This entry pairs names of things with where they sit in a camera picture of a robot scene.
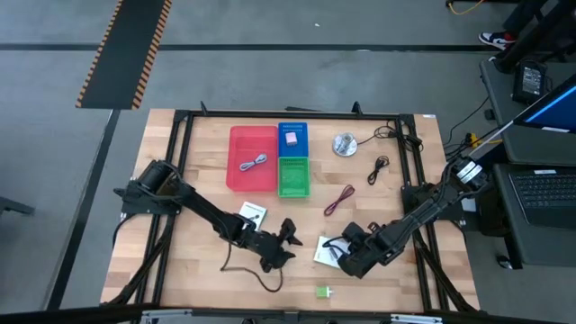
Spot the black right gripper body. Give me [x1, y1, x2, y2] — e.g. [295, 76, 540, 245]
[337, 221, 397, 279]

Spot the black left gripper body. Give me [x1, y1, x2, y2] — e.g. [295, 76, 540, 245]
[242, 218, 297, 274]

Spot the white and green product box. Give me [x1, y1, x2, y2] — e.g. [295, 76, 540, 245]
[312, 234, 350, 270]
[238, 200, 268, 232]

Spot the maroon cable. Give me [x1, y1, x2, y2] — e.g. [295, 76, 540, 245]
[322, 184, 356, 218]

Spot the black cable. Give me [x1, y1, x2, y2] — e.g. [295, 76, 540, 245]
[366, 155, 392, 186]

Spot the grey cable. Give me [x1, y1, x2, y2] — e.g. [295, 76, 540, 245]
[238, 152, 269, 173]

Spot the green plastic basket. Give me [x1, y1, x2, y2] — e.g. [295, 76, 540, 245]
[276, 156, 311, 200]

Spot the blue plastic basket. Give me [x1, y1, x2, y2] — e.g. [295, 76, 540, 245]
[277, 121, 311, 159]

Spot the red translucent plastic tray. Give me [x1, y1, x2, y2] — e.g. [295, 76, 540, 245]
[225, 125, 280, 194]

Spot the dark grey laptop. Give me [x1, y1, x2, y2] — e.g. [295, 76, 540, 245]
[491, 162, 576, 269]

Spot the black front beam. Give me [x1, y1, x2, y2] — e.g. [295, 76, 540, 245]
[0, 302, 576, 324]

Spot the monitor with blue screen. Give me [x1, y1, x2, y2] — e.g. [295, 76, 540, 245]
[513, 73, 576, 135]

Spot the black power adapter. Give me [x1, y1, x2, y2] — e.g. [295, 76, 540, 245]
[512, 59, 550, 106]

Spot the black orange-striped floor mat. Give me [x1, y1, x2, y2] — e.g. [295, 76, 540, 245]
[75, 0, 174, 111]

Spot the person's shoe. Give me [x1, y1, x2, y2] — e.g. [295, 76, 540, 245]
[477, 31, 518, 52]

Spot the person's leg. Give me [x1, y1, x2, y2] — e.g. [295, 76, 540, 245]
[501, 0, 548, 35]

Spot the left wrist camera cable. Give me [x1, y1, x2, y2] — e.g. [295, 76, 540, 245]
[219, 241, 285, 294]

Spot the black cord bundle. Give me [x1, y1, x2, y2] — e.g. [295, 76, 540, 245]
[356, 120, 425, 155]

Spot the black metal table frame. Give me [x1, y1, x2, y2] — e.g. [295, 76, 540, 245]
[101, 101, 481, 317]

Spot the yellow floor cable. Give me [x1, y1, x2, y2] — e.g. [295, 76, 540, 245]
[445, 0, 486, 16]

